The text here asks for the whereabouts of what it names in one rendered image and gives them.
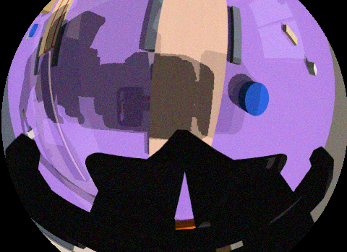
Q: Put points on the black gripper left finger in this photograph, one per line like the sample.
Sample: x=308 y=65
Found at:
x=161 y=175

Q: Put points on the blue cylinder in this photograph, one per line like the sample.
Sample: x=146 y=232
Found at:
x=253 y=98
x=32 y=31

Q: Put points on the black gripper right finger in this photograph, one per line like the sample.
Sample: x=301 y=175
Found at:
x=212 y=177

